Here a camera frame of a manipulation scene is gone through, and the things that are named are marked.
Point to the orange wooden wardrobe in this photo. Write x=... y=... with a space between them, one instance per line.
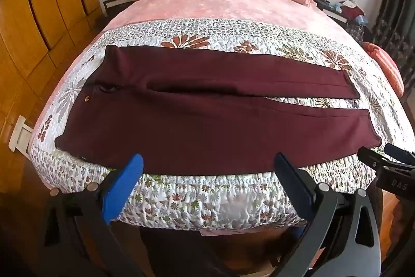
x=39 y=20

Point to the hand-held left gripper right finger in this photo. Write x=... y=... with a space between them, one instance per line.
x=291 y=186

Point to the plaid cloth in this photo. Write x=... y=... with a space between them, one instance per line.
x=355 y=32

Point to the cluttered dark nightstand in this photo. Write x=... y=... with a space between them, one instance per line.
x=330 y=9

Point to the white frame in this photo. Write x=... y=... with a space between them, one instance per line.
x=21 y=136

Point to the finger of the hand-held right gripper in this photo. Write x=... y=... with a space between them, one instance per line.
x=398 y=152
x=373 y=158

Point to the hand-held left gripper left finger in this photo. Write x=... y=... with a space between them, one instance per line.
x=124 y=186

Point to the white floral quilt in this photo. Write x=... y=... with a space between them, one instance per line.
x=227 y=37

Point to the maroon pants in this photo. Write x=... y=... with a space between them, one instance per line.
x=194 y=121

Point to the red cloth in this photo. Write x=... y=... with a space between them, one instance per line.
x=354 y=11

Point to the orange striped cushion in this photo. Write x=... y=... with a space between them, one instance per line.
x=385 y=66

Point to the dark patterned curtain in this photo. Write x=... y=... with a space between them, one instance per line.
x=394 y=20

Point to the pink bed sheet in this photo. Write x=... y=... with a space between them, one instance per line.
x=210 y=7

